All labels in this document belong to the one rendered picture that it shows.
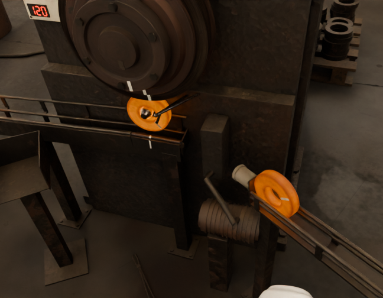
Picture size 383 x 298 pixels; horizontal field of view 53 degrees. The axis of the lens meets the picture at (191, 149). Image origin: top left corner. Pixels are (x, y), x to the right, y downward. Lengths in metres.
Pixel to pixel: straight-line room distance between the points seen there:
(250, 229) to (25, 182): 0.84
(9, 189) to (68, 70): 0.49
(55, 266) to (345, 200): 1.50
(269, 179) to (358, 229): 1.00
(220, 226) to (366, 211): 0.99
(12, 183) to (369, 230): 1.62
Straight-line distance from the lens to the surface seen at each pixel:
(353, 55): 3.08
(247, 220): 1.37
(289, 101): 1.29
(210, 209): 1.40
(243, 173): 1.29
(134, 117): 1.39
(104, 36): 1.11
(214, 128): 1.29
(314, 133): 2.53
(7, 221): 2.32
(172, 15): 1.07
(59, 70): 1.58
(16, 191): 1.55
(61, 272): 2.00
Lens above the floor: 1.64
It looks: 43 degrees down
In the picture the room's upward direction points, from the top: 5 degrees counter-clockwise
